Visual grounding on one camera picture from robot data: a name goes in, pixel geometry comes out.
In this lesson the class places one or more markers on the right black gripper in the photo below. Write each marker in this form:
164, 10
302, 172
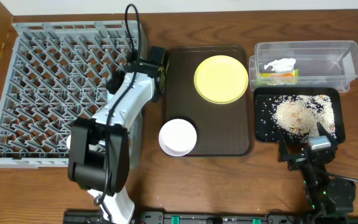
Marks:
303, 158

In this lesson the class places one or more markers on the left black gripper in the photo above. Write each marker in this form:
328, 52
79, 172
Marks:
114, 83

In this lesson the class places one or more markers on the leftover rice pile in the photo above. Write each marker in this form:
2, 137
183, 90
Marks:
297, 118

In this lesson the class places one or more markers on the green orange snack wrapper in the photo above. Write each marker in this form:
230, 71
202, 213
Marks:
284, 78

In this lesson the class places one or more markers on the yellow round plate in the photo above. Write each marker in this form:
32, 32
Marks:
221, 79

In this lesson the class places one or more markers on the white paper napkin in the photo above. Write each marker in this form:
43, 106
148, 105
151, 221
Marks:
282, 65

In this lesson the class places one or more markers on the pink white bowl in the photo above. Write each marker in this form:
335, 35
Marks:
177, 137

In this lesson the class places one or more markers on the white plastic cup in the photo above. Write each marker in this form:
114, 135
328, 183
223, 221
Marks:
68, 141

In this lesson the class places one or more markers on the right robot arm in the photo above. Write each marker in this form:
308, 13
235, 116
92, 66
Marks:
331, 197

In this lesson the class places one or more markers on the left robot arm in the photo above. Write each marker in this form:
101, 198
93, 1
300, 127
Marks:
105, 147

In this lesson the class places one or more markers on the black waste tray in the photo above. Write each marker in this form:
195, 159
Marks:
266, 99

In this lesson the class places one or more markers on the clear plastic waste bin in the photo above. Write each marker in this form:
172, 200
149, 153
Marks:
320, 63

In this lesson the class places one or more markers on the dark brown serving tray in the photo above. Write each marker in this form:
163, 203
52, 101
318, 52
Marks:
222, 130

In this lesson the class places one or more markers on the grey plastic dish rack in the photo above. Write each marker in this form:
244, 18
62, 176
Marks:
58, 72

